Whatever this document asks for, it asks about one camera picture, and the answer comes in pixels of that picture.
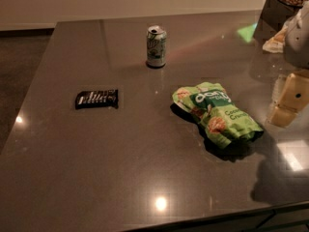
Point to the green white soda can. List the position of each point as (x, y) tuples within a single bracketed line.
[(156, 46)]

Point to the dark snack display box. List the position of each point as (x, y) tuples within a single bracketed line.
[(272, 18)]

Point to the black rxbar chocolate bar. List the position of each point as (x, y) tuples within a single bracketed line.
[(97, 98)]

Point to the green rice chip bag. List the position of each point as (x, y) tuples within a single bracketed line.
[(213, 110)]

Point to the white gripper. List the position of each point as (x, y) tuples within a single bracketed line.
[(297, 43)]

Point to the yellow snack packet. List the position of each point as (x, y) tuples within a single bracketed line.
[(276, 43)]

